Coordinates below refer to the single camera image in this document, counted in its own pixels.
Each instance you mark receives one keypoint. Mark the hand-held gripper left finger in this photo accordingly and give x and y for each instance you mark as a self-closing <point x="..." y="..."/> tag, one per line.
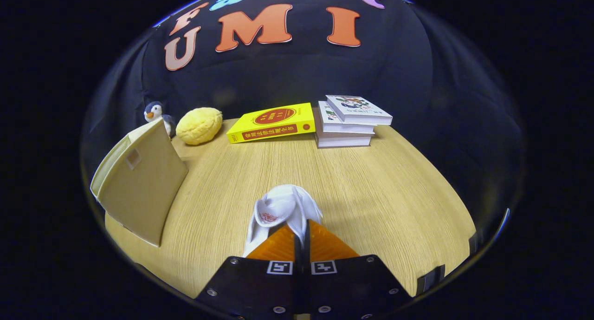
<point x="260" y="287"/>

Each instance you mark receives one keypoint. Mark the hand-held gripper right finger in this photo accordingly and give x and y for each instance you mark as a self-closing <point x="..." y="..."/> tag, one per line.
<point x="348" y="287"/>

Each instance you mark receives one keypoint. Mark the white canvas shoe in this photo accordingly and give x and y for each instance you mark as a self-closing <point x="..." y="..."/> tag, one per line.
<point x="283" y="206"/>

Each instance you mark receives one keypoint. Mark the cream fabric storage box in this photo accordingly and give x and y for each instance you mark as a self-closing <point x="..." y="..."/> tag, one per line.
<point x="139" y="185"/>

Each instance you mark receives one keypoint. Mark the yellow book with red circle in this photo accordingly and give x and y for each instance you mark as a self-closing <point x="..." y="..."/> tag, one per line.
<point x="274" y="122"/>

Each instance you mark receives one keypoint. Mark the white book with floral cover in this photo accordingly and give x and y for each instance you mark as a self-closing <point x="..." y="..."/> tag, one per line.
<point x="332" y="120"/>

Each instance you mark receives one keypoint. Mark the yellow round plush ball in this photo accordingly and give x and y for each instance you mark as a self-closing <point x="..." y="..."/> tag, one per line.
<point x="199" y="125"/>

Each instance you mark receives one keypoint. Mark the white book with bird cover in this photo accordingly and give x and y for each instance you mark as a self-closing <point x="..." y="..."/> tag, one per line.
<point x="357" y="108"/>

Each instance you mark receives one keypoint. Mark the penguin plush toy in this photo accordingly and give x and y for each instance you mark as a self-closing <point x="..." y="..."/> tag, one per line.
<point x="154" y="112"/>

